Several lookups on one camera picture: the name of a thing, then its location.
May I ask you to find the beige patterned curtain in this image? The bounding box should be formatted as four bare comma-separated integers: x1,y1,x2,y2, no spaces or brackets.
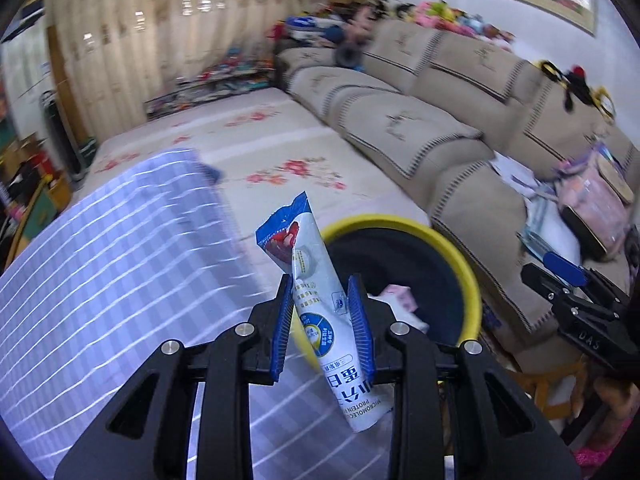
44,0,320,141

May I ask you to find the blue checkered tablecloth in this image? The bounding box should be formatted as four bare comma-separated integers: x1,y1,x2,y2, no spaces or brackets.
1,149,390,479

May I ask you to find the yellow rimmed trash bin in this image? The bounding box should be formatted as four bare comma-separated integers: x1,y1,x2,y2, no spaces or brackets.
322,214,482,346

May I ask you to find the black tower fan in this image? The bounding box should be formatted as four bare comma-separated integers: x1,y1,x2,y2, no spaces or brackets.
40,90,87,183

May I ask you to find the person's right hand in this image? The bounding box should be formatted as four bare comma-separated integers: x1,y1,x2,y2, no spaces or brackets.
570,356,639,422

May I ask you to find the pink backpack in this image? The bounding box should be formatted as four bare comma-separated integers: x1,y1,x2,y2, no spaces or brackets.
556,141,634,261

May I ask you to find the beige fabric sofa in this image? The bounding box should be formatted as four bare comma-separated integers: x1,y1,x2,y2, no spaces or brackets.
274,20,639,373

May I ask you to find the blue white milk pouch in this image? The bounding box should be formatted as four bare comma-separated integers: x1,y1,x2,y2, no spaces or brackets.
256,192,392,432

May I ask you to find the white standing air conditioner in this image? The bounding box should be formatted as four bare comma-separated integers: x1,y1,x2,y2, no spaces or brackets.
1,16,54,140

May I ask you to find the toy clutter shelf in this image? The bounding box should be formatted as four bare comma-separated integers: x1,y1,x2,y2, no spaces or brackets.
143,60,273,122

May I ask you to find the pink patterned sleeve forearm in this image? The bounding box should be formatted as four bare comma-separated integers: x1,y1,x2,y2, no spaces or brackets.
573,422,629,479

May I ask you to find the pink strawberry milk carton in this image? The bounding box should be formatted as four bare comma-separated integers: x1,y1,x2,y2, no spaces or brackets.
369,284,430,334

